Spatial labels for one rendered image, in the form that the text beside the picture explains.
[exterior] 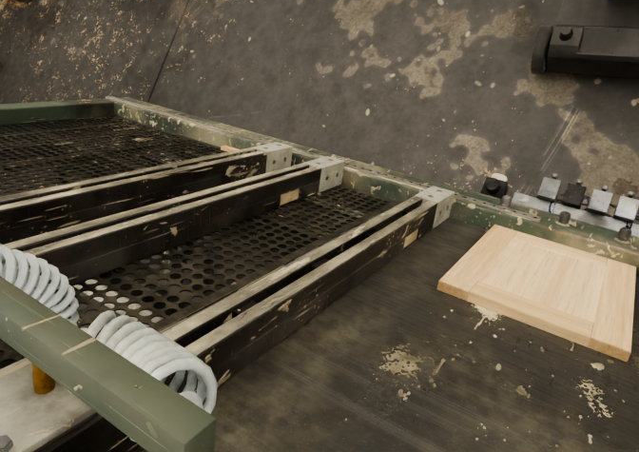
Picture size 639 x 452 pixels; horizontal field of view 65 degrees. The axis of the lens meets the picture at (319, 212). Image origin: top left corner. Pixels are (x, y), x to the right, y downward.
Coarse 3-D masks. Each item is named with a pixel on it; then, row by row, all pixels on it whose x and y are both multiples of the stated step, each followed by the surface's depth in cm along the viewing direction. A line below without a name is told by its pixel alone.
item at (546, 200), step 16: (496, 176) 142; (480, 192) 142; (496, 192) 140; (544, 192) 133; (576, 192) 130; (592, 192) 129; (608, 192) 127; (544, 208) 135; (560, 208) 133; (576, 208) 131; (592, 208) 128; (624, 208) 125; (592, 224) 129; (608, 224) 127; (624, 224) 126
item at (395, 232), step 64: (448, 192) 126; (0, 256) 39; (320, 256) 82; (384, 256) 97; (192, 320) 61; (256, 320) 63; (0, 384) 42; (0, 448) 36; (64, 448) 42; (128, 448) 50
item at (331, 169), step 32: (320, 160) 140; (224, 192) 108; (256, 192) 111; (96, 224) 83; (128, 224) 84; (160, 224) 89; (192, 224) 96; (224, 224) 105; (64, 256) 75; (96, 256) 80; (128, 256) 85
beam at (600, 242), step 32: (192, 128) 173; (352, 160) 153; (320, 192) 150; (384, 192) 138; (416, 192) 133; (480, 224) 126; (512, 224) 122; (544, 224) 119; (576, 224) 122; (608, 256) 112
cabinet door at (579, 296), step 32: (480, 256) 104; (512, 256) 107; (544, 256) 109; (576, 256) 111; (448, 288) 90; (480, 288) 90; (512, 288) 92; (544, 288) 94; (576, 288) 96; (608, 288) 97; (544, 320) 82; (576, 320) 84; (608, 320) 85; (608, 352) 78
